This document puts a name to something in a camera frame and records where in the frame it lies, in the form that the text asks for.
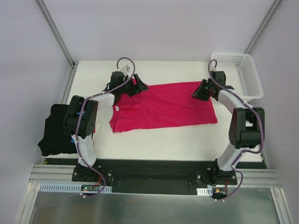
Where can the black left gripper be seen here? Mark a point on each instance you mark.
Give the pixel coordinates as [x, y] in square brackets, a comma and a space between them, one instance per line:
[134, 86]

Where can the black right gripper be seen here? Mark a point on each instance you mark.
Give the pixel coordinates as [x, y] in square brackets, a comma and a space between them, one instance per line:
[205, 90]

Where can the pink t shirt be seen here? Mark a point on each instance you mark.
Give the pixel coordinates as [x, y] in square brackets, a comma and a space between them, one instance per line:
[162, 106]

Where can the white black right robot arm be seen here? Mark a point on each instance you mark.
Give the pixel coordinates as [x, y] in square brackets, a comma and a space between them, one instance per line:
[246, 131]

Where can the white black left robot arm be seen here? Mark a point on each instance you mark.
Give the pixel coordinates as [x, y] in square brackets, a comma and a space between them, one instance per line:
[80, 118]

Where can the white perforated plastic basket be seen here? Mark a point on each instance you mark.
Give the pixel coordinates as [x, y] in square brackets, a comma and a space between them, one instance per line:
[241, 74]

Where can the black folded t shirt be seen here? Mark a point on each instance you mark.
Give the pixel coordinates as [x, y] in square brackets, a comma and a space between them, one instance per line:
[56, 140]

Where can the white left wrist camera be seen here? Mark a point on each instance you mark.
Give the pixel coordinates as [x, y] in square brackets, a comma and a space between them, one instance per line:
[125, 70]

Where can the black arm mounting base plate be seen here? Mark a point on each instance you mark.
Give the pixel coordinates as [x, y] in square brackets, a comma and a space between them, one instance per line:
[150, 177]

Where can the white slotted cable duct right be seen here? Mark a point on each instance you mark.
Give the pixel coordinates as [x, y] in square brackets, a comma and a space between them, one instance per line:
[204, 191]

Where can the white slotted cable duct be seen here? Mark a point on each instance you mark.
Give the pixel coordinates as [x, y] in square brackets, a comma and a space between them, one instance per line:
[73, 188]
[204, 191]

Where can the white slotted cable duct left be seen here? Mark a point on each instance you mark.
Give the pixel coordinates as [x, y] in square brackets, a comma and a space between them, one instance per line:
[73, 188]

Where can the aluminium frame rail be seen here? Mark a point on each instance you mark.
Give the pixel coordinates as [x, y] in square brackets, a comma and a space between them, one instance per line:
[52, 173]

